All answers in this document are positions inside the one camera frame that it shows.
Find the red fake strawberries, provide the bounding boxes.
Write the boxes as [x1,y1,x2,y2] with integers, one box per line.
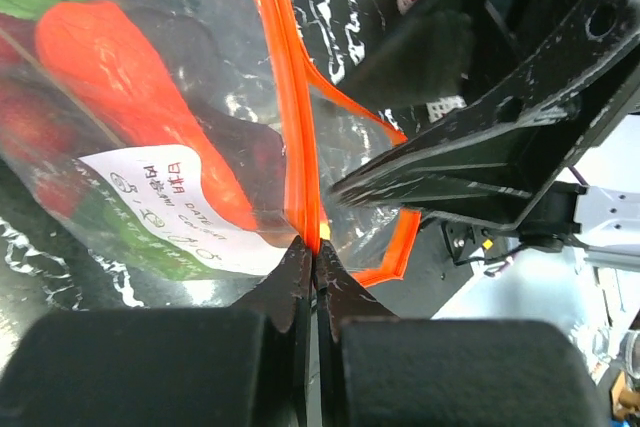
[1,14,106,219]

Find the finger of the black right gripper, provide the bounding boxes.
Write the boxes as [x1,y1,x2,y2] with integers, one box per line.
[329,0,639,231]
[339,0,486,110]

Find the green fake grapes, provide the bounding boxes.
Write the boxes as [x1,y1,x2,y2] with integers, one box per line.
[72,191,218,282]

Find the clear zip top bag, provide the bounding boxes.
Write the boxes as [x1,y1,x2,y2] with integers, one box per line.
[1,0,419,287]

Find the red fake tomato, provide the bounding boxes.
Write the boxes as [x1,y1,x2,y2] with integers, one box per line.
[35,0,258,231]

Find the dark purple fake fruit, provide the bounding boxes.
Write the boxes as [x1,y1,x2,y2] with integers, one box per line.
[127,7,288,232]

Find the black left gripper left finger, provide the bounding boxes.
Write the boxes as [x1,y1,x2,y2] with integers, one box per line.
[232,237,313,426]

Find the white plastic basket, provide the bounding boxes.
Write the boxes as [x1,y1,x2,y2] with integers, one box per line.
[426,95,466,123]

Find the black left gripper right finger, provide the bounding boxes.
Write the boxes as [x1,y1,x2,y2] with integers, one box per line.
[314,240,396,426]

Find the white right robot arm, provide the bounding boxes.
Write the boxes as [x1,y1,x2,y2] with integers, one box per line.
[331,0,639,255]

